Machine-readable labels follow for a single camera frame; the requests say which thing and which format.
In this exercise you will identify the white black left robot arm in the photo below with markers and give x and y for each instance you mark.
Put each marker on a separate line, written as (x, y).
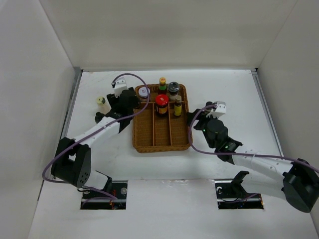
(74, 166)

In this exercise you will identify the black-top spice grinder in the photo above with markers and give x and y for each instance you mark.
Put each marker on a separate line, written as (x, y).
(98, 117)

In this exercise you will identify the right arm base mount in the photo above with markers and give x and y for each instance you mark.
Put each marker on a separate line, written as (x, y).
(231, 195)

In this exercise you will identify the white-lid brown sauce jar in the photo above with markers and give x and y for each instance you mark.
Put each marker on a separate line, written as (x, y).
(144, 94)

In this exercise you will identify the black-cap pepper grinder jar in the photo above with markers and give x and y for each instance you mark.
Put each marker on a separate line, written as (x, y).
(173, 90)

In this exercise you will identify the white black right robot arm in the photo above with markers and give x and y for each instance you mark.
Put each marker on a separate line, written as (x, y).
(296, 181)

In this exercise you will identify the green-label red sauce bottle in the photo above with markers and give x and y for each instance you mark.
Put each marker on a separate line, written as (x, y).
(162, 87)

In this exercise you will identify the red-lid dark sauce jar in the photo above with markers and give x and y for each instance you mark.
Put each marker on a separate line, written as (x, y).
(161, 102)

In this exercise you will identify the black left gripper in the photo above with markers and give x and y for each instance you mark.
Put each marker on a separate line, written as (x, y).
(114, 100)

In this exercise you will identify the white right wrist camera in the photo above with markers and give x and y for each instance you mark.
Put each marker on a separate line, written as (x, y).
(216, 110)

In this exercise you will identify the brown wicker divided basket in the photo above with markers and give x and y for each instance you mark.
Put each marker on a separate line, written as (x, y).
(155, 133)

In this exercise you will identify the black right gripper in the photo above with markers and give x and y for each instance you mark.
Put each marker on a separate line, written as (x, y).
(189, 115)

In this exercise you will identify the yellow-lid spice shaker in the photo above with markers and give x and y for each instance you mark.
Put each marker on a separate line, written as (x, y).
(102, 104)

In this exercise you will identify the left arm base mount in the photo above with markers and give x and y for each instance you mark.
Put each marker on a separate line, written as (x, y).
(101, 192)

